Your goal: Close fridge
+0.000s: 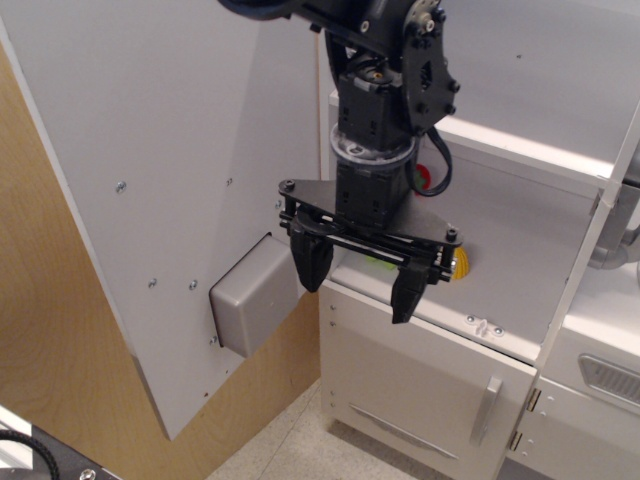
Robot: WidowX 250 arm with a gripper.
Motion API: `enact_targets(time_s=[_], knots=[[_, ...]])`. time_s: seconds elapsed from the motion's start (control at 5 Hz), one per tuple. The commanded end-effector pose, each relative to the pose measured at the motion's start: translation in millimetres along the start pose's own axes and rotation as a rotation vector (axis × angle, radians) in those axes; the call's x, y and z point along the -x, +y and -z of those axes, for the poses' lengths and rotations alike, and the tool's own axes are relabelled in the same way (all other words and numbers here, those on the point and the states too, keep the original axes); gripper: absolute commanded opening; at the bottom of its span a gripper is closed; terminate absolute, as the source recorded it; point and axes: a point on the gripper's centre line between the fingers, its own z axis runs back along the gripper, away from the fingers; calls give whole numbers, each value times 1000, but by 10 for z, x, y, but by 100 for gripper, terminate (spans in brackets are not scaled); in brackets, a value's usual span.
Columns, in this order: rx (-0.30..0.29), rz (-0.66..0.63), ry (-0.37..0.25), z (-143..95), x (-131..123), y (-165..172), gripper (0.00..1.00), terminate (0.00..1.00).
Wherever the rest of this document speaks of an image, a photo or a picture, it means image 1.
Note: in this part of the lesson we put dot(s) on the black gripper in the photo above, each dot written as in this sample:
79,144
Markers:
372,212

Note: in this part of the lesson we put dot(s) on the white fridge door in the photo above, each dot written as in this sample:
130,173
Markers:
170,125

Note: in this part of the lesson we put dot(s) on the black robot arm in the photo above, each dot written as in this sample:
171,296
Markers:
388,65

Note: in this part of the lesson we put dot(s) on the white toy fridge cabinet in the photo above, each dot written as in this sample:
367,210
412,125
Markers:
546,125

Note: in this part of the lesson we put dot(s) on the green toy broccoli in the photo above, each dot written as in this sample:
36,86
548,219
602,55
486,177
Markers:
380,263

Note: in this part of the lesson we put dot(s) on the yellow toy corn piece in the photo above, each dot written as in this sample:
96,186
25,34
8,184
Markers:
462,264

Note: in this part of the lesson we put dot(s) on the red toy tomato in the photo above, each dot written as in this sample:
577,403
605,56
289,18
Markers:
422,180

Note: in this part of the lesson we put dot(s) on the grey ice dispenser box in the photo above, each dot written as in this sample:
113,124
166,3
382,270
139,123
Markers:
251,300

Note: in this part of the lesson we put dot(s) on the white lower freezer door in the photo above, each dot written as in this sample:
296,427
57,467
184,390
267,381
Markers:
414,386

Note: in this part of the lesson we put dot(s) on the white door latch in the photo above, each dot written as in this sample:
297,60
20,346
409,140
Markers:
483,328

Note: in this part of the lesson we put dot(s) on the brass oven hinge upper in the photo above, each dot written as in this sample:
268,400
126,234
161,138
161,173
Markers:
532,399

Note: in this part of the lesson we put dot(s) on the brass oven hinge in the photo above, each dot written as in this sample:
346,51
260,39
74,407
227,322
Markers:
515,440
532,399

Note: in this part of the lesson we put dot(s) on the brass oven hinge lower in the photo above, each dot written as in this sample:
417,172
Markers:
515,440

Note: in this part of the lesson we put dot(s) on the grey toy faucet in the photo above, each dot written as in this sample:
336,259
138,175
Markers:
618,245

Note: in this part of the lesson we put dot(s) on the white toy oven unit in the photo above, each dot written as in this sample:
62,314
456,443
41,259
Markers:
584,423

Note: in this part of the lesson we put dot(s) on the grey oven vent panel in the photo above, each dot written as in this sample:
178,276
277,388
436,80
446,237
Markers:
609,379

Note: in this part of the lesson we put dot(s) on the silver freezer door handle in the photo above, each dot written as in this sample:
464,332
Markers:
487,404

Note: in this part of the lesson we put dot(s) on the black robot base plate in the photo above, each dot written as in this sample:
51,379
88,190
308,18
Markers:
28,452

